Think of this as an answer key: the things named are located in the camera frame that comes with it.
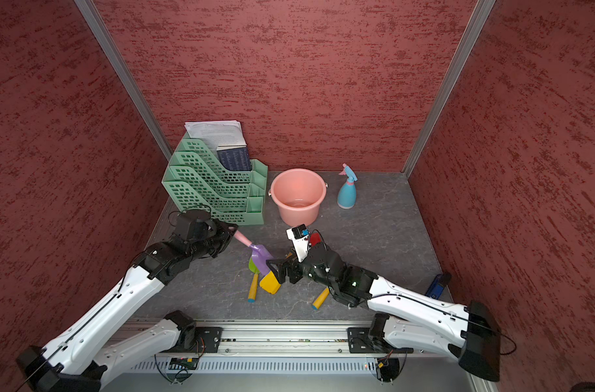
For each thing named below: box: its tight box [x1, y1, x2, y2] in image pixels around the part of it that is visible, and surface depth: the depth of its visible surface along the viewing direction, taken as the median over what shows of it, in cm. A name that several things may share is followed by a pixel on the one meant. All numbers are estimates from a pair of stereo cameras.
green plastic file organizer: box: [161, 138, 269, 226], surface depth 99 cm
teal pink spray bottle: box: [336, 162, 358, 210], surface depth 103 cm
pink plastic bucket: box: [268, 168, 329, 228], surface depth 99 cm
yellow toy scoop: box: [259, 270, 282, 295], surface depth 85 cm
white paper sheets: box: [183, 120, 247, 159], surface depth 102 cm
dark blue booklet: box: [216, 143, 252, 171], surface depth 109 cm
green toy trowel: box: [247, 258, 261, 303], surface depth 85 cm
